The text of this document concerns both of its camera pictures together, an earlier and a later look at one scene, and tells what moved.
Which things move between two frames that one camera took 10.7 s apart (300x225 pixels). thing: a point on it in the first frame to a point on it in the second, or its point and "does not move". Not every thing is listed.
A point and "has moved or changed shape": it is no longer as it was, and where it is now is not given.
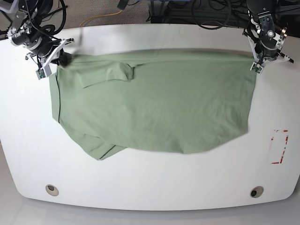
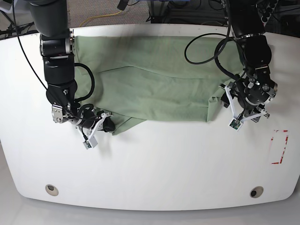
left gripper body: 51,52 to 91,122
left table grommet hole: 52,190 does not move
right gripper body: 259,56 to 239,111
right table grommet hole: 256,191 does not move
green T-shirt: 178,101 has moved or changed shape
